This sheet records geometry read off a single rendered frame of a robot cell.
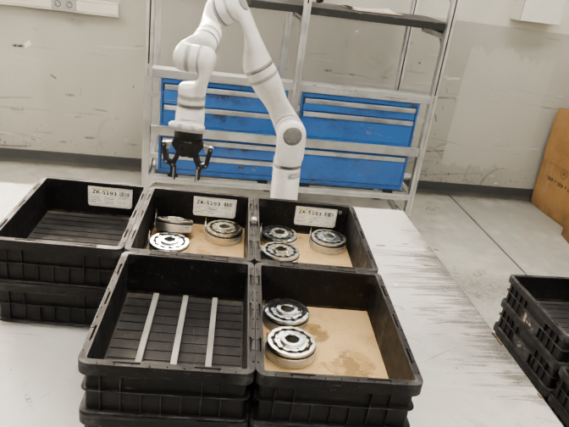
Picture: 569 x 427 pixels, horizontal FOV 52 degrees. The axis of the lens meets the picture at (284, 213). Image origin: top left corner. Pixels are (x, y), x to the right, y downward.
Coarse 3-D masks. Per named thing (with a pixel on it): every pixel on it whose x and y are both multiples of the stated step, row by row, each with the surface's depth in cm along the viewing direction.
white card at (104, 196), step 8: (88, 192) 168; (96, 192) 168; (104, 192) 168; (112, 192) 168; (120, 192) 168; (128, 192) 168; (88, 200) 169; (96, 200) 169; (104, 200) 169; (112, 200) 169; (120, 200) 169; (128, 200) 169; (128, 208) 170
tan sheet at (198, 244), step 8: (152, 232) 165; (160, 232) 165; (192, 232) 168; (200, 232) 168; (192, 240) 164; (200, 240) 164; (192, 248) 159; (200, 248) 160; (208, 248) 160; (216, 248) 161; (224, 248) 161; (232, 248) 162; (240, 248) 163; (232, 256) 158; (240, 256) 159
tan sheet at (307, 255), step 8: (296, 240) 172; (304, 240) 173; (304, 248) 168; (304, 256) 163; (312, 256) 164; (320, 256) 165; (328, 256) 165; (336, 256) 166; (344, 256) 166; (328, 264) 161; (336, 264) 161; (344, 264) 162
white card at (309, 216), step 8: (296, 208) 173; (304, 208) 173; (312, 208) 173; (320, 208) 174; (296, 216) 174; (304, 216) 174; (312, 216) 174; (320, 216) 175; (328, 216) 175; (336, 216) 175; (296, 224) 175; (304, 224) 175; (312, 224) 175; (320, 224) 176; (328, 224) 176
